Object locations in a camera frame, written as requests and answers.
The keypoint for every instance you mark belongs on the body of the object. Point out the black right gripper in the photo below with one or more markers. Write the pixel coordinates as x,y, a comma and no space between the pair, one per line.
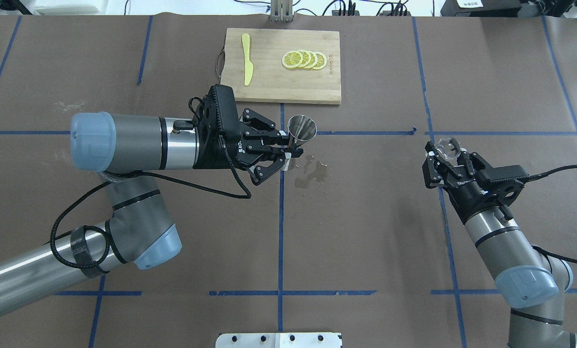
464,195

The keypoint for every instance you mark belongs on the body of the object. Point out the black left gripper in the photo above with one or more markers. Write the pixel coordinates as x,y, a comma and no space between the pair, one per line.
217,155

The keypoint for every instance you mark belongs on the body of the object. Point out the clear glass shaker cup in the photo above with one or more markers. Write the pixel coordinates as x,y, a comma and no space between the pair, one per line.
449,148

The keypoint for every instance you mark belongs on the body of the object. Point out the steel jigger measuring cup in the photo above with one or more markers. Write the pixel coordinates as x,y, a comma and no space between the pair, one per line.
301,129

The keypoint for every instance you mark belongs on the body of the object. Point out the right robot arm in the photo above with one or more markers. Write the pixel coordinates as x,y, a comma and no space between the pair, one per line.
532,280

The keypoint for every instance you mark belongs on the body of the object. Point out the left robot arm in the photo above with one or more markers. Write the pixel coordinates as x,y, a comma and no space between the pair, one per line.
125,219

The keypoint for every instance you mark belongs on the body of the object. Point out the bamboo cutting board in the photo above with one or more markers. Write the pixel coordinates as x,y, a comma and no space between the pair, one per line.
272,82

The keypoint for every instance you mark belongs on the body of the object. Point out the yellow plastic knife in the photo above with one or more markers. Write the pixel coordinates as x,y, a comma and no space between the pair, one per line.
248,65

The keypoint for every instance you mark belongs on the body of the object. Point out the lemon slice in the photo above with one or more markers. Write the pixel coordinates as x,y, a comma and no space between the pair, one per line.
313,60
292,59
306,60
321,61

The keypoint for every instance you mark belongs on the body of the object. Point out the black box with label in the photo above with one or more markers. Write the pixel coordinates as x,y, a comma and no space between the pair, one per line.
481,8

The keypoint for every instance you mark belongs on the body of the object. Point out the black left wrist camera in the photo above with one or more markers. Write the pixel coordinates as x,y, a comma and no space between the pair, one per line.
217,113

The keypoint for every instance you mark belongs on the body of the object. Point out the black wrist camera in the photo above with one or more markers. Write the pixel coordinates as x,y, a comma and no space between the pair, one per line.
502,185
217,113

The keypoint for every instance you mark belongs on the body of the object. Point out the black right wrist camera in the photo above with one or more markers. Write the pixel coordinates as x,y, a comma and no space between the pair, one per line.
502,185

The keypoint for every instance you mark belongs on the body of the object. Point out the aluminium frame post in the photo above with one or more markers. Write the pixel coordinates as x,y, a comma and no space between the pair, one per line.
281,11

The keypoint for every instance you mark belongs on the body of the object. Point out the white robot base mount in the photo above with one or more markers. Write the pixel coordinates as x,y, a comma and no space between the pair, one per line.
280,340

